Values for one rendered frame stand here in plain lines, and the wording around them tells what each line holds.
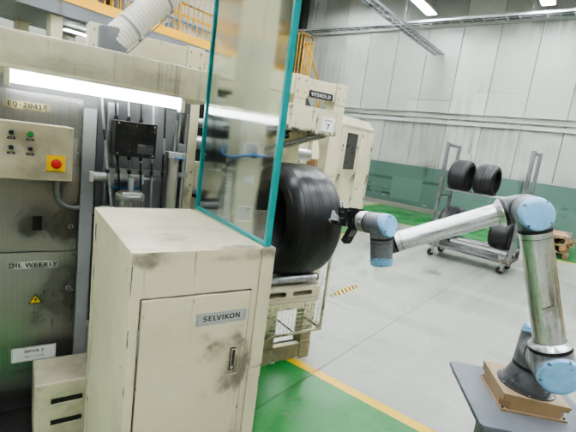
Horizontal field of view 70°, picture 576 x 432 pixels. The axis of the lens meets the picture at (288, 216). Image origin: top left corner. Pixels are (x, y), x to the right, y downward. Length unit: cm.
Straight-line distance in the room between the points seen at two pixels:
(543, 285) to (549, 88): 1146
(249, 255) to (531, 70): 1242
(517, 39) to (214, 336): 1285
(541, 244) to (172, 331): 129
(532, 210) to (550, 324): 43
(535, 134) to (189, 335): 1225
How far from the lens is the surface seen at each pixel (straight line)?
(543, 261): 175
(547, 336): 185
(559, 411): 215
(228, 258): 112
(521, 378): 209
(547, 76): 1316
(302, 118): 234
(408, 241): 181
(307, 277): 212
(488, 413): 202
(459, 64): 1373
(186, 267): 108
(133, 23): 202
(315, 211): 190
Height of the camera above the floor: 156
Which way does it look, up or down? 10 degrees down
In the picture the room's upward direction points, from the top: 8 degrees clockwise
